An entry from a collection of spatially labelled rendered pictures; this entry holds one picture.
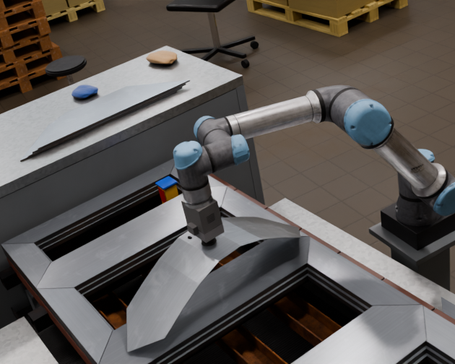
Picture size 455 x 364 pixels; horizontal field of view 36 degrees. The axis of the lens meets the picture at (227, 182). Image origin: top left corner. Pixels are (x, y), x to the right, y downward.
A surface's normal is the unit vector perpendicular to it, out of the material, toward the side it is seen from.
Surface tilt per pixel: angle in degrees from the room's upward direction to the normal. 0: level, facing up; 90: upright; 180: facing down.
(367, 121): 83
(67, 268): 0
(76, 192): 90
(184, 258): 20
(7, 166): 0
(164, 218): 0
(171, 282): 30
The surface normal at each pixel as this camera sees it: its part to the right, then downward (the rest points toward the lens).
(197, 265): -0.41, -0.63
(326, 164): -0.18, -0.83
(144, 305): -0.55, -0.45
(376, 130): 0.25, 0.37
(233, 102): 0.58, 0.34
